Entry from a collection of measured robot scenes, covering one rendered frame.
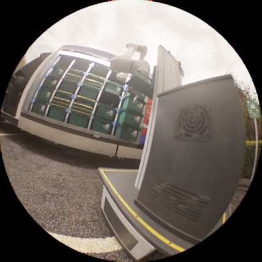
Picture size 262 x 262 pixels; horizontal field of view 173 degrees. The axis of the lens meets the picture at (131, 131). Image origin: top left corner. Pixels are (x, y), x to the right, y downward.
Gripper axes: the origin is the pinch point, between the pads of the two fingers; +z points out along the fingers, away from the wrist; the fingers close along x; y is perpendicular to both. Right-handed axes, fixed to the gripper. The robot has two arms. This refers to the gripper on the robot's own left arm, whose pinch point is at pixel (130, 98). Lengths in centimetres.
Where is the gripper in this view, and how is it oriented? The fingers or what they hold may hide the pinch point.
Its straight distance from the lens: 102.4
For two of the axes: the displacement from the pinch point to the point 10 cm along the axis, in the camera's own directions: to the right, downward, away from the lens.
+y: -5.3, 0.0, 8.5
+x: -8.2, -2.5, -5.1
